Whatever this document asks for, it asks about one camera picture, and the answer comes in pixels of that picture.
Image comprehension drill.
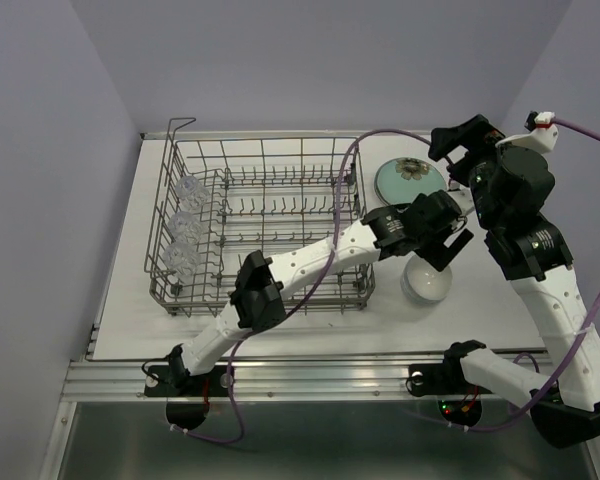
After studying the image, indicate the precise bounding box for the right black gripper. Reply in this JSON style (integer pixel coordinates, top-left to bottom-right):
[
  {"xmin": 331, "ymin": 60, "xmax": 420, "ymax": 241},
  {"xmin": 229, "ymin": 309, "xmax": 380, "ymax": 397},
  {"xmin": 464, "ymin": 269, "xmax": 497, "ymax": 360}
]
[{"xmin": 430, "ymin": 114, "xmax": 514, "ymax": 231}]

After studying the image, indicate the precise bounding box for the white ribbed bowl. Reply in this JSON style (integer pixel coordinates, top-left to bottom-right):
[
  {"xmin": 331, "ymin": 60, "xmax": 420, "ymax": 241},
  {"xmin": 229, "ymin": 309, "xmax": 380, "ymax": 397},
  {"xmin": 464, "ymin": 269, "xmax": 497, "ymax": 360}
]
[{"xmin": 401, "ymin": 256, "xmax": 453, "ymax": 304}]

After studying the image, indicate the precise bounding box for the light green flower plate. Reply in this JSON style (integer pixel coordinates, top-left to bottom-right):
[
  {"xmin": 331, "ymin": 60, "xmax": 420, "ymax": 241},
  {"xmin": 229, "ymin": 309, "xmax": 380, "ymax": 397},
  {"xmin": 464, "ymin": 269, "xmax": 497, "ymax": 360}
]
[{"xmin": 374, "ymin": 157, "xmax": 447, "ymax": 205}]

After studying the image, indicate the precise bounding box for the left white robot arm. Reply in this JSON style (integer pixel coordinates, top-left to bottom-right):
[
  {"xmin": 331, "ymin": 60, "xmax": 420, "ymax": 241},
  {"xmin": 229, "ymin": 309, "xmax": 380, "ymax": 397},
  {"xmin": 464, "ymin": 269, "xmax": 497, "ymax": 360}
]
[{"xmin": 166, "ymin": 189, "xmax": 474, "ymax": 394}]

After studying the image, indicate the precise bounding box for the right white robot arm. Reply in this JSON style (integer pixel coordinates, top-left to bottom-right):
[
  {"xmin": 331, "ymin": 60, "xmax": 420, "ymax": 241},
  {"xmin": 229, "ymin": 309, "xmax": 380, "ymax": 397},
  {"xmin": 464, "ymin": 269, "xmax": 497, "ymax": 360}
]
[{"xmin": 410, "ymin": 112, "xmax": 600, "ymax": 448}]

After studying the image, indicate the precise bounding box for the clear glass cup front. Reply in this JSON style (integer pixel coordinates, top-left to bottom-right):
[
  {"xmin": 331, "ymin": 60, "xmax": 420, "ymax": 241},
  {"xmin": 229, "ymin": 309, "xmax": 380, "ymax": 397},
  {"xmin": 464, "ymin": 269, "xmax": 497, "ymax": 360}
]
[{"xmin": 161, "ymin": 242, "xmax": 200, "ymax": 278}]

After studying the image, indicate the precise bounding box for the clear glass cup middle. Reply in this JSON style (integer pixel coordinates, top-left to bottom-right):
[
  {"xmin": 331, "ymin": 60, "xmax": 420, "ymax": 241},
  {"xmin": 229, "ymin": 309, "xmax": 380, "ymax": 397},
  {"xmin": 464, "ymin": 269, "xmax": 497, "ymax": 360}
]
[{"xmin": 167, "ymin": 211, "xmax": 205, "ymax": 244}]

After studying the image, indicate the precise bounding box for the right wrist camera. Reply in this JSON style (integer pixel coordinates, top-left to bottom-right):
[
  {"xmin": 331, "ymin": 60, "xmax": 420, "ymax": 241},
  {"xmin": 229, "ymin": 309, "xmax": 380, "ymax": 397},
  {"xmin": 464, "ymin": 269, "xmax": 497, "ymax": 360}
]
[{"xmin": 496, "ymin": 111, "xmax": 559, "ymax": 154}]

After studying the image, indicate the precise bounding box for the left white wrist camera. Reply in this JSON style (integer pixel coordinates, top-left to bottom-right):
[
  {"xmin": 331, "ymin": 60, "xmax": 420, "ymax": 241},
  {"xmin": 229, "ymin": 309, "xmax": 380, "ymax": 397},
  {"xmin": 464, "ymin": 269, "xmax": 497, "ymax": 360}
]
[{"xmin": 447, "ymin": 189, "xmax": 475, "ymax": 217}]

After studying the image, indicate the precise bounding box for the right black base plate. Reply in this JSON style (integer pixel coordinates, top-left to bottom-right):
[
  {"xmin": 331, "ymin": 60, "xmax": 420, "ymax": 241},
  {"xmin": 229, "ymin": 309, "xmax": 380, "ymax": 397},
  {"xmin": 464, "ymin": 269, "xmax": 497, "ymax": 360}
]
[{"xmin": 405, "ymin": 363, "xmax": 491, "ymax": 397}]

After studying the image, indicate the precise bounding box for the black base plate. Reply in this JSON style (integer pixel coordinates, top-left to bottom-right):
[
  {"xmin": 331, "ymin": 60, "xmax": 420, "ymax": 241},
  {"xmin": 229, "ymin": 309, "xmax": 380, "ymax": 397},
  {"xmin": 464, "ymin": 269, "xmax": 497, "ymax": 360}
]
[
  {"xmin": 405, "ymin": 363, "xmax": 491, "ymax": 397},
  {"xmin": 141, "ymin": 364, "xmax": 231, "ymax": 399}
]

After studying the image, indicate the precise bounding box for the grey wire dish rack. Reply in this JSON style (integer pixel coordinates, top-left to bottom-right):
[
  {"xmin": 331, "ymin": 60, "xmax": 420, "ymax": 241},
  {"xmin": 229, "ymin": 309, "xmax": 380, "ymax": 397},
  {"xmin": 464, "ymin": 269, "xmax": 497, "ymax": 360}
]
[{"xmin": 144, "ymin": 117, "xmax": 366, "ymax": 316}]

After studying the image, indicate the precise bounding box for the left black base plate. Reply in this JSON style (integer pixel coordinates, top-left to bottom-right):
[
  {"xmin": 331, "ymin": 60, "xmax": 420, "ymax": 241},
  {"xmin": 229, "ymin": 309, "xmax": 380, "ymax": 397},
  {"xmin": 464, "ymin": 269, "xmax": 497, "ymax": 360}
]
[{"xmin": 141, "ymin": 364, "xmax": 231, "ymax": 399}]

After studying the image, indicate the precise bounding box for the aluminium mounting rail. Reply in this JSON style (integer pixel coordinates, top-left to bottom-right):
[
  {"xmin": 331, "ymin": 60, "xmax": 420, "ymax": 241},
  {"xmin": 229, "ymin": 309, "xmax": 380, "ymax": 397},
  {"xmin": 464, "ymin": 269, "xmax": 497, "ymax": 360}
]
[{"xmin": 61, "ymin": 355, "xmax": 442, "ymax": 402}]

